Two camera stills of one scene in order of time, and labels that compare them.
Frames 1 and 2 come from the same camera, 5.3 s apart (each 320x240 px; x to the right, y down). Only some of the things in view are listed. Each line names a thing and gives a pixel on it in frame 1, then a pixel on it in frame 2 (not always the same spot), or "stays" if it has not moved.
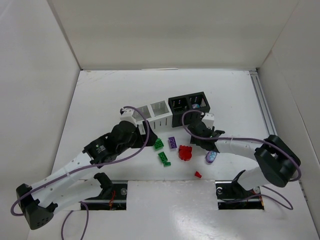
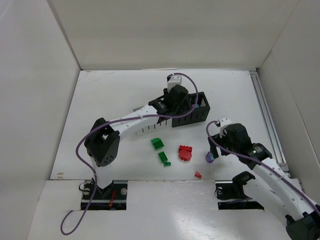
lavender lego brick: [210, 156] stays
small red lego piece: [198, 174] stays
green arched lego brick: [158, 144] stays
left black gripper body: [144, 136] -> [182, 107]
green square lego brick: [163, 157] stays
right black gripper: [213, 134] -> [215, 146]
